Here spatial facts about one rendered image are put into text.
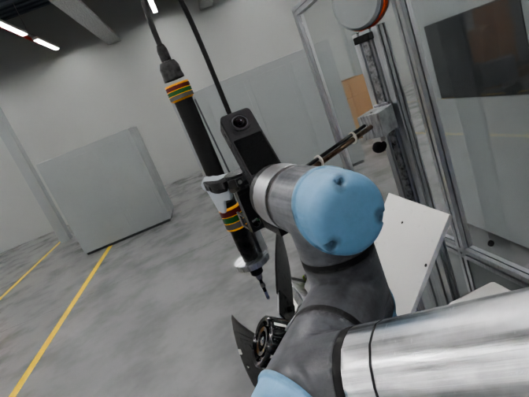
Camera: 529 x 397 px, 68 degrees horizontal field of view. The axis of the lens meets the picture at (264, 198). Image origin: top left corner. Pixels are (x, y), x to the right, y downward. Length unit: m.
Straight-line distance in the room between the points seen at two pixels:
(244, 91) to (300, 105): 0.91
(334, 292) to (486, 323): 0.15
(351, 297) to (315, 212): 0.09
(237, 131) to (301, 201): 0.20
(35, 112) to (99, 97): 1.90
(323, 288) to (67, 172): 7.87
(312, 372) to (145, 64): 12.78
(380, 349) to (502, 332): 0.07
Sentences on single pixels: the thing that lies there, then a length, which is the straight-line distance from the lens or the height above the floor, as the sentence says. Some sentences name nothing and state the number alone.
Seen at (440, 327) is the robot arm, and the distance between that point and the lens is 0.26.
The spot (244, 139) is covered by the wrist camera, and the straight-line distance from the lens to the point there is 0.51.
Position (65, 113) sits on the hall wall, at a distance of 13.40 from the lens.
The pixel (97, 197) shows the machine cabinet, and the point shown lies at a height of 0.98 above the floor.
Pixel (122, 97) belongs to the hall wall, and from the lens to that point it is 13.02.
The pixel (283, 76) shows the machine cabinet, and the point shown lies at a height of 1.77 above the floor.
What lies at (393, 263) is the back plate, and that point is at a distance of 1.06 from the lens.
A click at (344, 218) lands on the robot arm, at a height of 1.64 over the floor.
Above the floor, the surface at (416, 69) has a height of 1.64.
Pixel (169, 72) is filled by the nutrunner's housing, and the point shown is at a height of 1.84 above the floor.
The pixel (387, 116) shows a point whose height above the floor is 1.55.
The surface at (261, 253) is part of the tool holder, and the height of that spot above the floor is 1.46.
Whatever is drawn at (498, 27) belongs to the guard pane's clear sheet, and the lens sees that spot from 1.10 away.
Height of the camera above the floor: 1.76
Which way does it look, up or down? 15 degrees down
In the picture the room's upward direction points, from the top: 22 degrees counter-clockwise
